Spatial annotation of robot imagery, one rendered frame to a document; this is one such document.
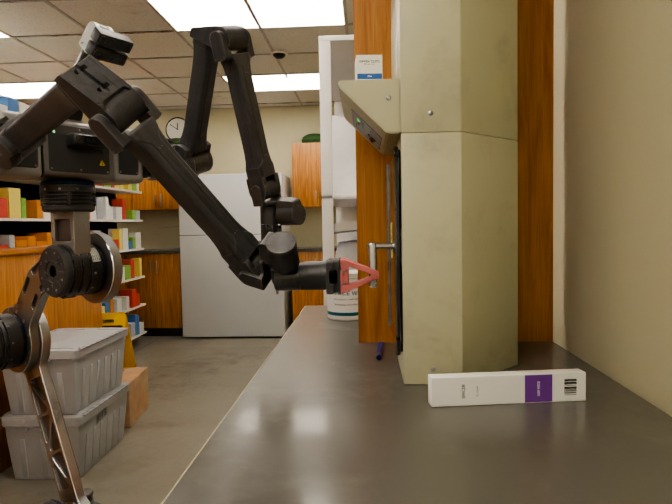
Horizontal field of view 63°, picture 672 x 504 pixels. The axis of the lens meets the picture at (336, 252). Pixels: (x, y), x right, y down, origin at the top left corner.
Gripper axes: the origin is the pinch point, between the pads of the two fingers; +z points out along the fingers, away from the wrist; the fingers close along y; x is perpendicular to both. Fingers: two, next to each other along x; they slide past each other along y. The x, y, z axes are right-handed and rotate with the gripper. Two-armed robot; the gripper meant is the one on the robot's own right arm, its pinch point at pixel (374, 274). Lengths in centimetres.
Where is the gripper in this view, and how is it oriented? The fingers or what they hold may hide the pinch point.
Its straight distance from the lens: 108.7
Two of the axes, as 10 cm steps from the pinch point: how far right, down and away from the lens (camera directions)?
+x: 0.2, 10.0, 0.4
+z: 10.0, -0.2, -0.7
